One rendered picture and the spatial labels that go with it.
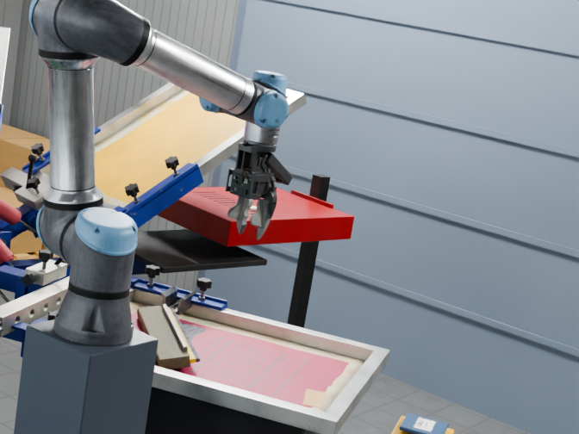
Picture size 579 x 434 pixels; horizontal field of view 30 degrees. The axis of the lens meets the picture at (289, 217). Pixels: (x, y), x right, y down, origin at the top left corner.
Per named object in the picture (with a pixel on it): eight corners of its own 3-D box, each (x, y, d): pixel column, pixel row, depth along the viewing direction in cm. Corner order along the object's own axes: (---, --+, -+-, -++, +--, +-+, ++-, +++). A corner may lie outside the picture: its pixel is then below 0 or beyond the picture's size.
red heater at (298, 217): (269, 211, 438) (274, 182, 435) (350, 243, 406) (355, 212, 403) (146, 215, 396) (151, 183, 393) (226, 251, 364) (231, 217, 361)
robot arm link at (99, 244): (84, 294, 197) (92, 223, 195) (54, 271, 208) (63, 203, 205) (142, 292, 204) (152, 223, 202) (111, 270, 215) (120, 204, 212)
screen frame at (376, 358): (388, 362, 294) (390, 350, 294) (333, 437, 239) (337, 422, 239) (127, 295, 314) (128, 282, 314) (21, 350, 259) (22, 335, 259)
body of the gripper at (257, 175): (223, 194, 235) (232, 139, 232) (248, 191, 242) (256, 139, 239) (250, 202, 231) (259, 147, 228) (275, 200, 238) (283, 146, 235)
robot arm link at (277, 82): (243, 67, 232) (276, 71, 237) (235, 118, 234) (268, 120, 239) (264, 73, 225) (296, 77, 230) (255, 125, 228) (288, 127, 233)
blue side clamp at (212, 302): (224, 323, 308) (227, 300, 307) (218, 328, 303) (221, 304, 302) (128, 299, 316) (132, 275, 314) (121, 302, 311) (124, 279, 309)
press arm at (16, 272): (59, 296, 291) (61, 279, 290) (47, 301, 285) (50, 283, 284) (3, 282, 295) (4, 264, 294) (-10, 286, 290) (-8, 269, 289)
